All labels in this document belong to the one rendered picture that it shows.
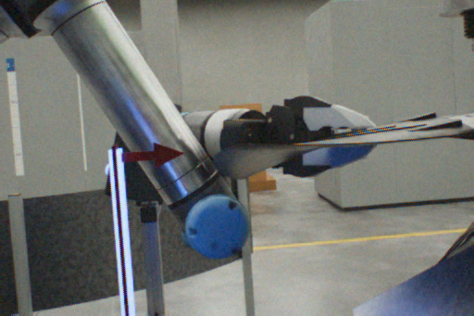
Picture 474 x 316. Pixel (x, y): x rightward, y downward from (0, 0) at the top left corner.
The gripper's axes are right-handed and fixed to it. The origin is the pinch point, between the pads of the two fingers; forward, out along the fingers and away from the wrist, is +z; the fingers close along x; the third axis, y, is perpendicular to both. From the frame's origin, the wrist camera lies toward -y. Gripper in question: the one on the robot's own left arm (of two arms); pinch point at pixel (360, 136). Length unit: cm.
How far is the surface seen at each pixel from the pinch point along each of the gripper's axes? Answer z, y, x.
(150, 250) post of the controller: -52, 9, 20
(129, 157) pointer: -8.6, -22.8, 2.4
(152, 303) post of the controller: -52, 9, 29
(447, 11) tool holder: 10.1, -0.3, -11.6
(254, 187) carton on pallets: -594, 539, 57
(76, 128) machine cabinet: -550, 246, -16
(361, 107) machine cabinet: -367, 482, -44
